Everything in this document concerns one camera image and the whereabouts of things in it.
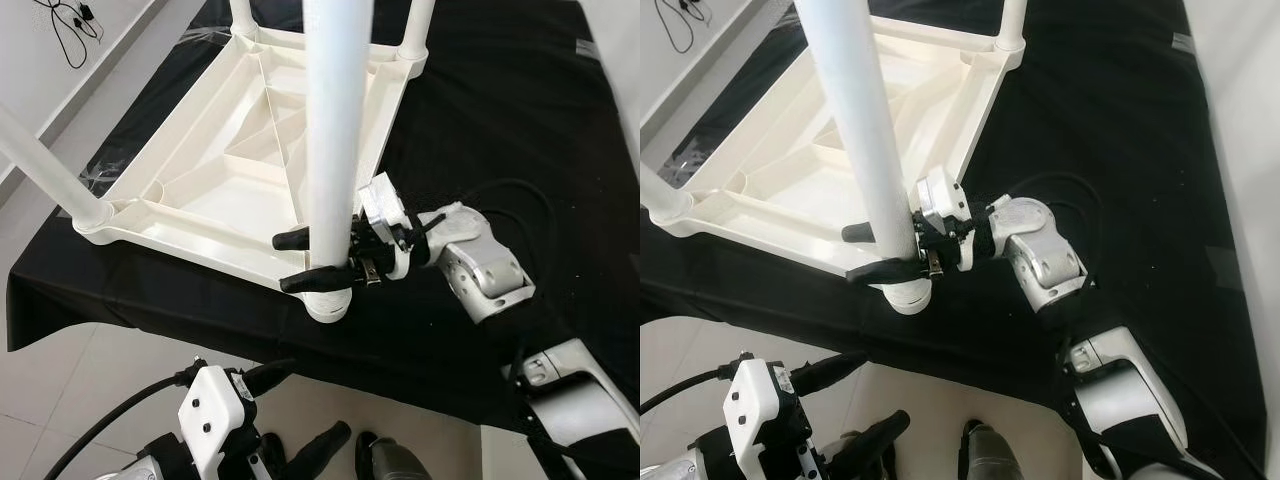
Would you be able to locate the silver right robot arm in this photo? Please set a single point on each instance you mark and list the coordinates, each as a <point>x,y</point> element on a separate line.
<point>480,260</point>
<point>1045,250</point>

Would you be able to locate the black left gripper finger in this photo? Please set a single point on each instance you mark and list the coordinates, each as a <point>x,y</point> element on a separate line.
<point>325,455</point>
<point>865,435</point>
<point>315,440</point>
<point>878,450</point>

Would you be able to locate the clear plastic bag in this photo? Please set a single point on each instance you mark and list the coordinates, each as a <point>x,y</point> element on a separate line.
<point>200,37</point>

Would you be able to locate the grey tape strip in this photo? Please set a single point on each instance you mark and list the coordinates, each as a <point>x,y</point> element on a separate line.
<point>1182,42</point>
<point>587,48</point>
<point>1218,262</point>

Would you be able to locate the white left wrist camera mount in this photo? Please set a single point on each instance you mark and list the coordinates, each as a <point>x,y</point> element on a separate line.
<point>755,400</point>
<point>210,410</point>

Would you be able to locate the clear tape patch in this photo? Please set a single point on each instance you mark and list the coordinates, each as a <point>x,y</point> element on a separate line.
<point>105,178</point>
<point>690,165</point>

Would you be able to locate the black tablecloth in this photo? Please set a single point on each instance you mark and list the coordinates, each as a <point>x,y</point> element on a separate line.
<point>500,120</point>
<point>1100,120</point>

